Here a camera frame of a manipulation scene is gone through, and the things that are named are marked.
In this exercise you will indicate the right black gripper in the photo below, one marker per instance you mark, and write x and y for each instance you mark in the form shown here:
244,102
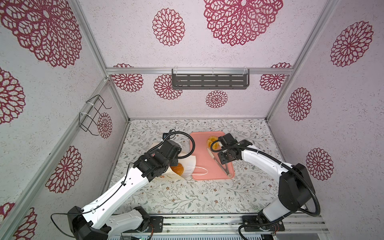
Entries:
222,159

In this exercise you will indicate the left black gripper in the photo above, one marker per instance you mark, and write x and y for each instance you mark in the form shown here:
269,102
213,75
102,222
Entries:
175,162

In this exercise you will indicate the yellow fluted fake cake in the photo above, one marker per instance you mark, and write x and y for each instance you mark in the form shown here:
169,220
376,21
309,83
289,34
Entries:
213,140

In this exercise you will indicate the metal tongs with white tips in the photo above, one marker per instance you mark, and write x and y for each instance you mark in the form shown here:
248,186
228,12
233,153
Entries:
223,167

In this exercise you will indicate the orange fake bread roll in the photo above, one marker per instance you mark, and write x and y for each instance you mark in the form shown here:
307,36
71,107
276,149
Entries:
179,169

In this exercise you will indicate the white printed paper bag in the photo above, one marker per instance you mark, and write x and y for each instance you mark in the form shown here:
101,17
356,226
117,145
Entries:
185,169

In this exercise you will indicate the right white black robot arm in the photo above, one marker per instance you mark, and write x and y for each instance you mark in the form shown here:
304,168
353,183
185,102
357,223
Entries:
295,189

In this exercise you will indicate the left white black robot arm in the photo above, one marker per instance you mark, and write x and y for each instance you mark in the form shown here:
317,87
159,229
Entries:
97,220

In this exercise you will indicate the pink plastic tray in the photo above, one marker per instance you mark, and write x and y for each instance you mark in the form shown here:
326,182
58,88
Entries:
208,166

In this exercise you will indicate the grey slotted wall shelf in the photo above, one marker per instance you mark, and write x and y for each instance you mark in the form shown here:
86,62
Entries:
189,81

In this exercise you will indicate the black wire wall rack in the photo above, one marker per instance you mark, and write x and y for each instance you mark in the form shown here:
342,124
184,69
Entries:
96,121

